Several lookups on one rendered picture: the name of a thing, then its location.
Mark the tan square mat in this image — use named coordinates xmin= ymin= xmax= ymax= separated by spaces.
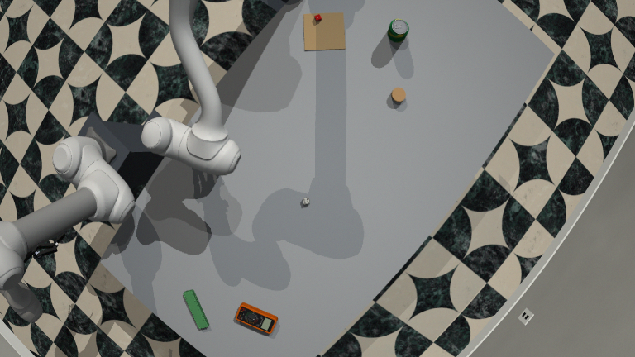
xmin=303 ymin=12 xmax=346 ymax=50

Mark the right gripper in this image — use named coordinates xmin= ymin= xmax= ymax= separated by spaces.
xmin=24 ymin=232 xmax=65 ymax=263

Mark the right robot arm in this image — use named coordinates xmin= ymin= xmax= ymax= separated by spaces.
xmin=0 ymin=127 xmax=136 ymax=322

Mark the green soda can with yellow stripes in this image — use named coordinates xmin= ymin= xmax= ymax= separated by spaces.
xmin=388 ymin=19 xmax=409 ymax=43

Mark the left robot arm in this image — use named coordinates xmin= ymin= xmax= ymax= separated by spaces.
xmin=141 ymin=0 xmax=241 ymax=175

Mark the orange digital multimeter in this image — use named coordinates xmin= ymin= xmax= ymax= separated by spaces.
xmin=236 ymin=302 xmax=278 ymax=334

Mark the tan cylinder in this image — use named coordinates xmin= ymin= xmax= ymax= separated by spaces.
xmin=391 ymin=88 xmax=406 ymax=102

